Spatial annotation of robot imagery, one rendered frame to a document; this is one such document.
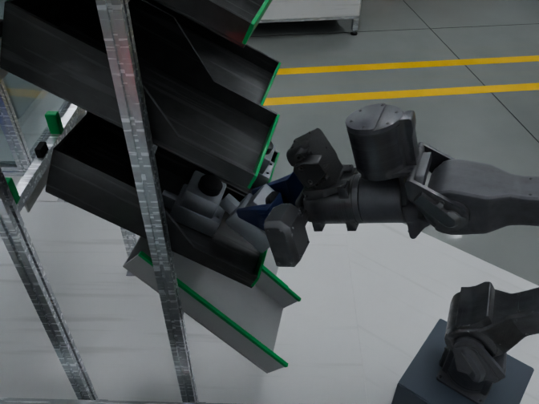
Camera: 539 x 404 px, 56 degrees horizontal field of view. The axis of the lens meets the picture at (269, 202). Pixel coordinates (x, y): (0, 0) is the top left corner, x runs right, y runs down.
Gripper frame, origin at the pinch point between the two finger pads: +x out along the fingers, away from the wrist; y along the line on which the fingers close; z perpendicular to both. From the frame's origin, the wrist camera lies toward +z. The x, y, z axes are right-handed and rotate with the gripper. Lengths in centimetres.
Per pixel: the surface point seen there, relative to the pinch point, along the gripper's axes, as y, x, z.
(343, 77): -306, 87, -82
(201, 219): 2.9, 8.7, -0.4
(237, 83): -11.8, 6.2, 11.9
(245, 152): 1.7, 0.1, 7.8
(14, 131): -36, 86, 2
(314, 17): -368, 122, -47
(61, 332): 14.7, 29.8, -11.0
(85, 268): -14, 59, -24
